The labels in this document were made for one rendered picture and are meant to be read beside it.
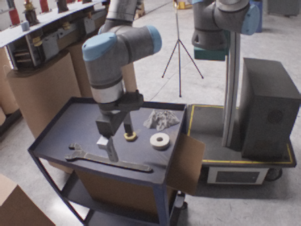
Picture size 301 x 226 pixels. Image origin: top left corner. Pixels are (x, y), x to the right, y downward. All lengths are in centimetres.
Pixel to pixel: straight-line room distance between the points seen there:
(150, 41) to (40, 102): 95
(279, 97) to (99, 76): 102
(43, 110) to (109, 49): 96
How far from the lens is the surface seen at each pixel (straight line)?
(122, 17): 69
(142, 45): 57
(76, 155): 89
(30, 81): 134
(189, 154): 93
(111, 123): 59
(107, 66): 53
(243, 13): 91
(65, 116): 116
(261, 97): 127
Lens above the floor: 147
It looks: 36 degrees down
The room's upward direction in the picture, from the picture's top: 8 degrees counter-clockwise
